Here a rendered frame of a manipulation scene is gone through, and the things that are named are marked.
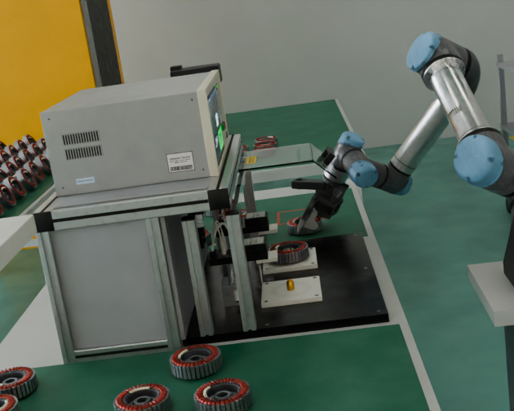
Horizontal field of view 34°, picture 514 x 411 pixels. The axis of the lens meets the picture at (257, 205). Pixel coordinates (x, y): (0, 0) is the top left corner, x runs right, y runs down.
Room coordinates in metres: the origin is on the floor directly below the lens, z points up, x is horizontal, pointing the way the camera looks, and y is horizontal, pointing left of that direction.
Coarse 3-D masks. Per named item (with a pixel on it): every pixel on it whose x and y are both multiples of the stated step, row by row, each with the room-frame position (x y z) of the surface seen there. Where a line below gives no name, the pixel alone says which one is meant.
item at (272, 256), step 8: (248, 240) 2.02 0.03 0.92; (256, 240) 2.01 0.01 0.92; (264, 240) 2.00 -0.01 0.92; (248, 248) 1.97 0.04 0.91; (256, 248) 1.97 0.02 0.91; (264, 248) 1.97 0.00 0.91; (224, 256) 1.99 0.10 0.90; (248, 256) 1.97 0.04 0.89; (256, 256) 1.97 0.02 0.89; (264, 256) 1.97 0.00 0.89; (272, 256) 1.98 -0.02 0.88; (216, 264) 1.97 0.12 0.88; (232, 264) 2.03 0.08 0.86; (232, 272) 2.00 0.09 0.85; (232, 280) 1.98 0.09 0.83
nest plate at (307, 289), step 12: (312, 276) 2.07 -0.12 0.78; (264, 288) 2.03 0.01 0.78; (276, 288) 2.02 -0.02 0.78; (300, 288) 2.00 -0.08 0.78; (312, 288) 1.98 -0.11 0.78; (264, 300) 1.95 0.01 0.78; (276, 300) 1.94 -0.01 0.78; (288, 300) 1.92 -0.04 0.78; (300, 300) 1.92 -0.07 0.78; (312, 300) 1.92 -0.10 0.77
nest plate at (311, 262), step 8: (312, 248) 2.30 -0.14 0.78; (312, 256) 2.23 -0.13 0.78; (264, 264) 2.22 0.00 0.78; (272, 264) 2.21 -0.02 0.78; (280, 264) 2.20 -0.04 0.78; (288, 264) 2.19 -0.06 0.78; (296, 264) 2.18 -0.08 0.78; (304, 264) 2.17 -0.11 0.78; (312, 264) 2.16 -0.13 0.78; (264, 272) 2.17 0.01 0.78; (272, 272) 2.17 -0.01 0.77
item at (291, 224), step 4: (292, 220) 2.60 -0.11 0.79; (296, 220) 2.61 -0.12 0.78; (316, 220) 2.56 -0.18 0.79; (320, 220) 2.57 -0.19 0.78; (288, 224) 2.57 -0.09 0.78; (292, 224) 2.56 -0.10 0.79; (296, 224) 2.55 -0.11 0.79; (320, 224) 2.56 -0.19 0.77; (288, 228) 2.57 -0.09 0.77; (292, 228) 2.55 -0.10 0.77; (296, 228) 2.55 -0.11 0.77; (304, 228) 2.53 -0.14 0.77; (320, 228) 2.56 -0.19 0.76; (292, 232) 2.56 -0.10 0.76; (300, 232) 2.54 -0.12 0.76; (304, 232) 2.53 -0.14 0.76; (308, 232) 2.54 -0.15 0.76; (312, 232) 2.54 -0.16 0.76
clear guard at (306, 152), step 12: (300, 144) 2.41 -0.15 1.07; (252, 156) 2.35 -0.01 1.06; (264, 156) 2.32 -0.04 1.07; (276, 156) 2.30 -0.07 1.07; (288, 156) 2.28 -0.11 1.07; (300, 156) 2.25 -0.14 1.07; (312, 156) 2.23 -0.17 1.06; (240, 168) 2.21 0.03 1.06; (252, 168) 2.19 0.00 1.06; (324, 168) 2.18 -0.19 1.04
